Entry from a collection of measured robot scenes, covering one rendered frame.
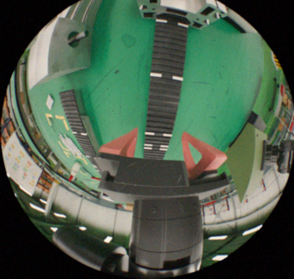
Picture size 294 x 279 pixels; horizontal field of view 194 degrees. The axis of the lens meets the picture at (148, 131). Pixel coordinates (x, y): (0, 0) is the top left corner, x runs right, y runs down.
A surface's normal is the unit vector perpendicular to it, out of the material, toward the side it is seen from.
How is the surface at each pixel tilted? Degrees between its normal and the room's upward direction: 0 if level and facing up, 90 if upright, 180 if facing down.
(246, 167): 90
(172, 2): 0
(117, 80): 0
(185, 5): 0
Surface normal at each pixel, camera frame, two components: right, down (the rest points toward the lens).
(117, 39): -0.04, 0.61
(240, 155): -0.99, -0.12
